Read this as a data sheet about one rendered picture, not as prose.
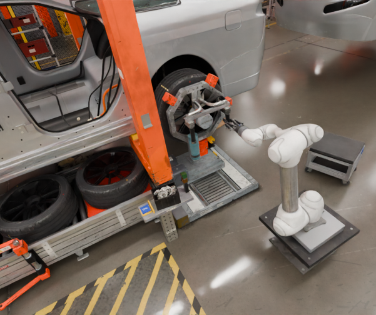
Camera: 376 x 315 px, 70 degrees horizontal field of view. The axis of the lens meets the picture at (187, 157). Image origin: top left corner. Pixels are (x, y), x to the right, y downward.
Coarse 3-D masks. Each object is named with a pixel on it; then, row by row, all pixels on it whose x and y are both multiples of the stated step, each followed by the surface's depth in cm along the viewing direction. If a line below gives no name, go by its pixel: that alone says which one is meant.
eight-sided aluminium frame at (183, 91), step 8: (184, 88) 224; (192, 88) 222; (200, 88) 226; (208, 88) 230; (176, 96) 224; (184, 96) 223; (176, 104) 223; (168, 112) 226; (168, 120) 233; (216, 120) 254; (208, 128) 259; (176, 136) 240; (184, 136) 245; (200, 136) 254; (208, 136) 258
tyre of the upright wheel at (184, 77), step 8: (176, 72) 236; (184, 72) 234; (192, 72) 233; (200, 72) 239; (168, 80) 234; (176, 80) 227; (184, 80) 225; (192, 80) 228; (200, 80) 231; (160, 88) 235; (168, 88) 227; (176, 88) 225; (216, 88) 244; (160, 96) 231; (160, 104) 229; (168, 104) 230; (160, 112) 231; (216, 112) 259; (160, 120) 235; (168, 128) 242; (168, 136) 248
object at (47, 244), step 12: (144, 192) 239; (120, 204) 231; (132, 204) 234; (96, 216) 225; (108, 216) 228; (120, 216) 233; (72, 228) 218; (84, 228) 223; (96, 228) 229; (48, 240) 212; (60, 240) 218; (72, 240) 223; (12, 252) 207; (36, 252) 213; (48, 252) 218; (0, 264) 204; (12, 264) 208
